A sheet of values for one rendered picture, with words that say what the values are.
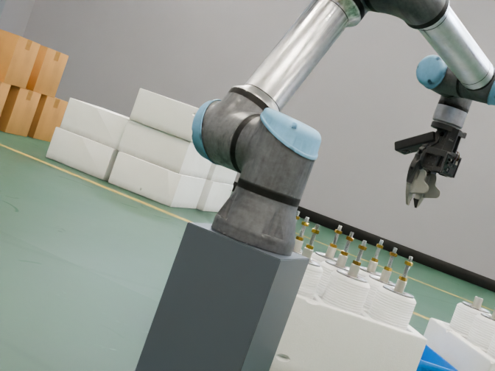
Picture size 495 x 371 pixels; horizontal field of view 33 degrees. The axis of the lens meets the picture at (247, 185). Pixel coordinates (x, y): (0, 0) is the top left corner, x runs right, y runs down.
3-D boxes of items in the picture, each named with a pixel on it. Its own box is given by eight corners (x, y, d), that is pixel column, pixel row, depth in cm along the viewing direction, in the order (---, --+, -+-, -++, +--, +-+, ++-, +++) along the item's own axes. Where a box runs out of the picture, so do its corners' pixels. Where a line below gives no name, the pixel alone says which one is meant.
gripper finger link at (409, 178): (408, 181, 202) (423, 148, 202) (403, 179, 203) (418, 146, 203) (417, 188, 205) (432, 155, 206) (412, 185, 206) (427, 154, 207)
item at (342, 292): (300, 337, 198) (326, 266, 197) (336, 348, 201) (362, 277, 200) (312, 350, 189) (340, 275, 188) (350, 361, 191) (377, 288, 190)
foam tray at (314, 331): (401, 413, 190) (428, 339, 190) (240, 363, 184) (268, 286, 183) (356, 361, 229) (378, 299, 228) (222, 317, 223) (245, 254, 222)
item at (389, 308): (352, 361, 192) (379, 288, 191) (350, 352, 202) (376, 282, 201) (392, 376, 191) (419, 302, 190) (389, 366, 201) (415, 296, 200)
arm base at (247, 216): (275, 256, 139) (296, 200, 139) (197, 224, 145) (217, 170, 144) (300, 255, 154) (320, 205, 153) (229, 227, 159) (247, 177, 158)
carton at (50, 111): (54, 143, 583) (68, 101, 581) (32, 138, 561) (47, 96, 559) (22, 129, 595) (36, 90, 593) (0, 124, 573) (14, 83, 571)
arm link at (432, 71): (460, 57, 187) (482, 72, 195) (419, 49, 195) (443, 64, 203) (448, 90, 188) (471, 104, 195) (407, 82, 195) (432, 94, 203)
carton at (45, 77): (54, 98, 567) (68, 55, 565) (32, 90, 545) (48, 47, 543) (20, 85, 578) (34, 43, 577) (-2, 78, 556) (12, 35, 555)
